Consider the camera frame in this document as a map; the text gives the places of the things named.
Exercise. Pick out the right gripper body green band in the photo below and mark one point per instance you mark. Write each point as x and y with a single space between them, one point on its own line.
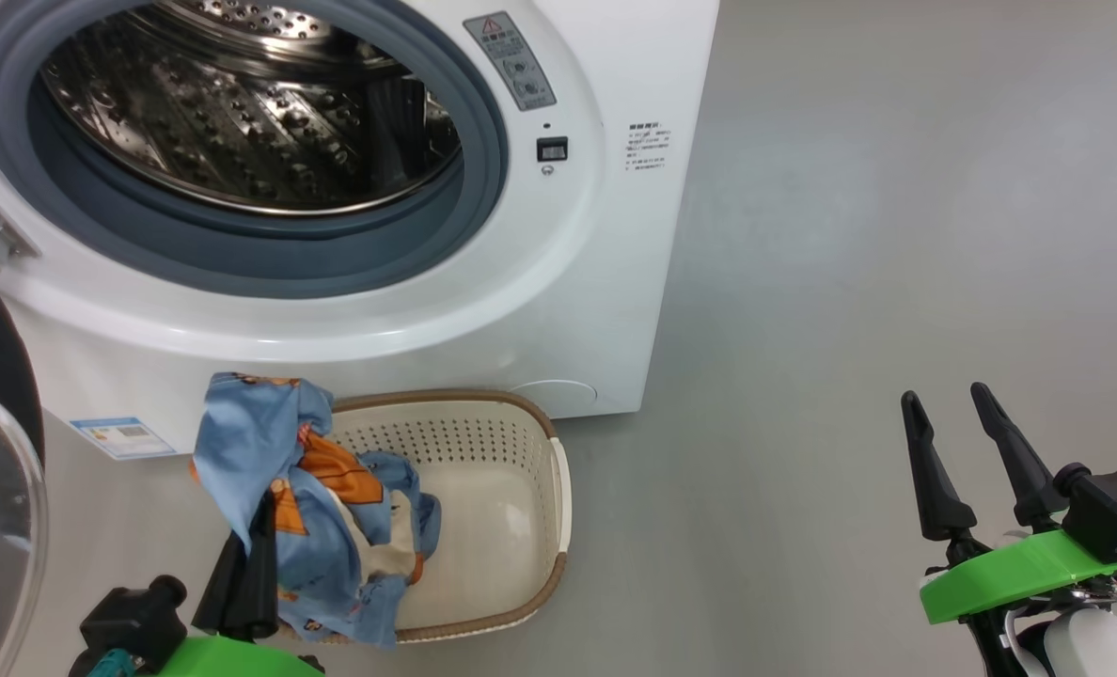
1000 575

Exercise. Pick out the blue energy label sticker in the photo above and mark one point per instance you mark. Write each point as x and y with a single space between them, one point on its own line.
124 438

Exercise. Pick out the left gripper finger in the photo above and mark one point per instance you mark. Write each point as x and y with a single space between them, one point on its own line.
262 583
225 592

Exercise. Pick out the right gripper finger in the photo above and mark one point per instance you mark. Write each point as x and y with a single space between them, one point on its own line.
1029 489
939 498

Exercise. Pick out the cream perforated laundry basket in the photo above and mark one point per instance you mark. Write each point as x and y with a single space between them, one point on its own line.
502 508

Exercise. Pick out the grey warning sticker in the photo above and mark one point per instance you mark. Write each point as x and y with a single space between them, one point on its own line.
511 61

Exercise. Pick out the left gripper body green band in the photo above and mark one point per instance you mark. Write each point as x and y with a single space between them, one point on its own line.
229 661

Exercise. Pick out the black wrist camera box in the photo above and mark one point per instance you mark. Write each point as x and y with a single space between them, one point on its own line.
1113 508
131 611

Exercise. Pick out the white washing machine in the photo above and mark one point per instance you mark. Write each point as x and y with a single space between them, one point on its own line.
568 282

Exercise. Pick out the round white filter cover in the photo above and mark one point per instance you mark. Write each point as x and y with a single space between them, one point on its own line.
554 397

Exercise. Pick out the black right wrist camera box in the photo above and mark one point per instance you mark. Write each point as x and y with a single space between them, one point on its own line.
1113 508

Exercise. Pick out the black door latch socket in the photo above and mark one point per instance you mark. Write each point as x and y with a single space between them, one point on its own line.
552 149

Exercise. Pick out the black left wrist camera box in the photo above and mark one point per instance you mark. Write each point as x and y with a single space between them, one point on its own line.
131 611

